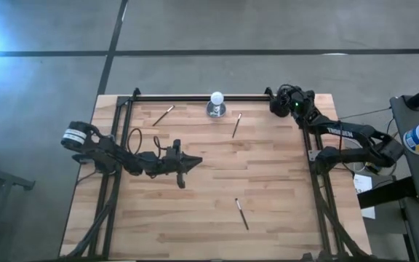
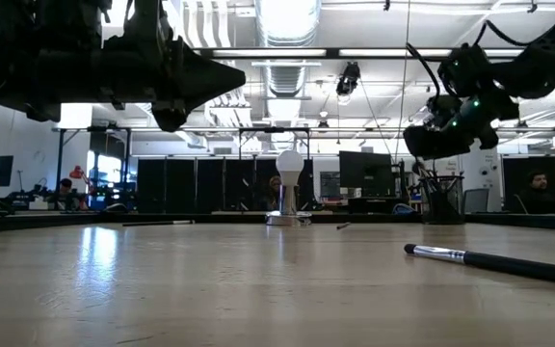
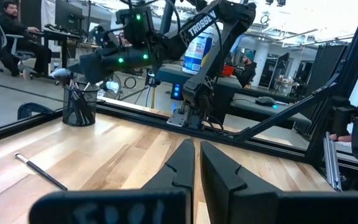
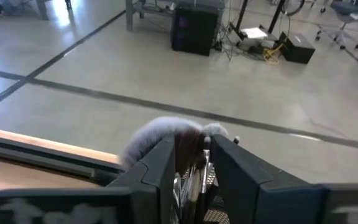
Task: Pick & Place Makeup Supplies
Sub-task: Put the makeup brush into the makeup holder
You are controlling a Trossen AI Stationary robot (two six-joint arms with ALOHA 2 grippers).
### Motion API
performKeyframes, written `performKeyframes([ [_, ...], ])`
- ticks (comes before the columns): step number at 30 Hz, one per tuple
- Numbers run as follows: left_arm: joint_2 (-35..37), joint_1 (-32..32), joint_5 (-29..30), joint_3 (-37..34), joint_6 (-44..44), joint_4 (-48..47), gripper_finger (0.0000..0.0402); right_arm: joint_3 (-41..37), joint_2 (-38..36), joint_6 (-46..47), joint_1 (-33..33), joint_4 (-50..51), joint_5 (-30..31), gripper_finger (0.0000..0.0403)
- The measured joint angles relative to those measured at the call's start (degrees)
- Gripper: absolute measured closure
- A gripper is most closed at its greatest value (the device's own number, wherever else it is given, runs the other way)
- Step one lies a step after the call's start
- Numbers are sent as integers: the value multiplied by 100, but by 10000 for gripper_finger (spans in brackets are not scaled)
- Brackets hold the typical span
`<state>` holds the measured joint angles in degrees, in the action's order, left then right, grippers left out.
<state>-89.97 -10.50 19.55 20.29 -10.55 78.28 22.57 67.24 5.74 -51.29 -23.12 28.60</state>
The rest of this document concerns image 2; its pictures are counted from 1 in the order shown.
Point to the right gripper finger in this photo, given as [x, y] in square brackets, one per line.
[436, 151]
[436, 136]

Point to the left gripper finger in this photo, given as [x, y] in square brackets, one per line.
[200, 72]
[205, 99]

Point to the thick black makeup brush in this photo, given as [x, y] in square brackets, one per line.
[499, 262]

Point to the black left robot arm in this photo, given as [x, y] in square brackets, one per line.
[32, 58]

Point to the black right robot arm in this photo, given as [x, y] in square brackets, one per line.
[537, 62]

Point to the thin black makeup brush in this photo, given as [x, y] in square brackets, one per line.
[152, 223]
[342, 225]

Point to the black mesh pen cup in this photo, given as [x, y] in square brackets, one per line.
[441, 207]

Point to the grey chair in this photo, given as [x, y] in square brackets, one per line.
[476, 200]

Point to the black monitor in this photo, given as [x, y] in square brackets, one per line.
[366, 173]

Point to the black partition panels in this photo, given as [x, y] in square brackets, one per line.
[200, 185]

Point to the person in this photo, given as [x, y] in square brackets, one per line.
[540, 193]
[68, 190]
[273, 190]

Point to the white bulb chrome lamp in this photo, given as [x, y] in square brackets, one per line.
[289, 164]

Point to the red desk lamp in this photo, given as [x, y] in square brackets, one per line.
[77, 172]

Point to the silver ventilation duct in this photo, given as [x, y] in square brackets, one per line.
[287, 29]

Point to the black overhead camera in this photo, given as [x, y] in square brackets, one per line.
[348, 79]

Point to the black gantry frame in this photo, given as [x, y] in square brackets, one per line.
[60, 159]

